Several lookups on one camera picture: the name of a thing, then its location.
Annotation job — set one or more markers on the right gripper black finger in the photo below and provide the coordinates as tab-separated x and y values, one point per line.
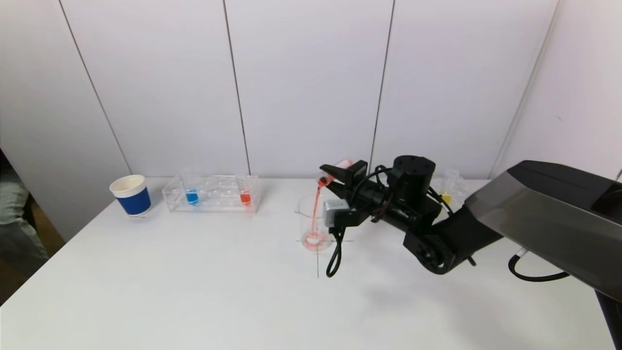
345	192
334	173

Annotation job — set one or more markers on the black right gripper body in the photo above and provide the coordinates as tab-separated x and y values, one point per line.
356	176

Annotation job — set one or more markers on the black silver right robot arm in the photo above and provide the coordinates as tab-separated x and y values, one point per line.
544	209

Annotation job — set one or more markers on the clear glass beaker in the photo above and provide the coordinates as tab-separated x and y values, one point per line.
311	240

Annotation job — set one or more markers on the yellow pigment test tube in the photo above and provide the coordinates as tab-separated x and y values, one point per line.
445	198

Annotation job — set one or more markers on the red pigment test tube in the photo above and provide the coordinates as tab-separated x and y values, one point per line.
245	198

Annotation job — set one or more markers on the clear acrylic test tube rack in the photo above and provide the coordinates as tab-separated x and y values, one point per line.
218	195
461	192

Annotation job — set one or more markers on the blue pigment test tube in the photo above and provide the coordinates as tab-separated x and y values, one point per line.
192	197

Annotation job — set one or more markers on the blue white paper cup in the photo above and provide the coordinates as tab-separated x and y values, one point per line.
135	201

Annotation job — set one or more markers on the person in grey clothes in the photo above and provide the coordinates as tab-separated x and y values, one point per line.
14	218

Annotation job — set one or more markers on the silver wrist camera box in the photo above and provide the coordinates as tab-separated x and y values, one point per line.
335	211

